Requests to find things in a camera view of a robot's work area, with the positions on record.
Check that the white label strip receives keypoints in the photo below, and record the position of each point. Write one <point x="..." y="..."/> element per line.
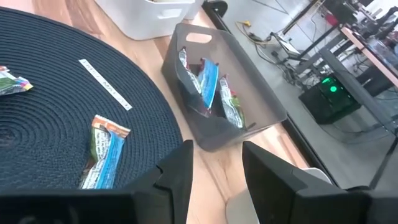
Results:
<point x="105" y="84"/>

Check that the blue white granola bar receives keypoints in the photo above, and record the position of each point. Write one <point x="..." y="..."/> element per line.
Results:
<point x="105" y="155"/>

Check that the bright blue granola bar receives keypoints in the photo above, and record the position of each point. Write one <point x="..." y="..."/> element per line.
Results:
<point x="208" y="82"/>

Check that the white plastic bin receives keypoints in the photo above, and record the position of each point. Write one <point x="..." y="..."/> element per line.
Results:
<point x="140" y="21"/>

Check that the black table clamp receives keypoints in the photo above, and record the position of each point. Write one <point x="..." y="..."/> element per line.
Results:
<point x="217" y="6"/>

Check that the grey translucent plastic bin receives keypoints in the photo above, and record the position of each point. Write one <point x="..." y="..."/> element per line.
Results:
<point x="248" y="77"/>

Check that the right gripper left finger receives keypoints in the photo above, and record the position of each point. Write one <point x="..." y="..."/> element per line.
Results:
<point x="182" y="174"/>

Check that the black computer with green light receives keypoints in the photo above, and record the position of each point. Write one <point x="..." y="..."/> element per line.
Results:
<point x="329" y="102"/>

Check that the red white granola bar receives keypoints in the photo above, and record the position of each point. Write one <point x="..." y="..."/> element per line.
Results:
<point x="183" y="57"/>

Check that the wooden top desk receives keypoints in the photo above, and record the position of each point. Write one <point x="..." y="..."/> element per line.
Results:
<point x="367" y="53"/>

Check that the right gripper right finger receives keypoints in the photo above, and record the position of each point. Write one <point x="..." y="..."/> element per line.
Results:
<point x="267" y="186"/>

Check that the granola bar with colour marks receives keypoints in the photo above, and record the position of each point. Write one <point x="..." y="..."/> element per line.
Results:
<point x="12" y="84"/>

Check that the black table edge rail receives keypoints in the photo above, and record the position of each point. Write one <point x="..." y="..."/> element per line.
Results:
<point x="298" y="137"/>

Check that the dark blue woven round placemat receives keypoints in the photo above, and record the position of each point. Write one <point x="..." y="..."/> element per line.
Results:
<point x="62" y="124"/>

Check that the green chocolate chunk granola bar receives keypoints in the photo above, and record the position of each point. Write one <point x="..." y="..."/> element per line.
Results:
<point x="231" y="105"/>

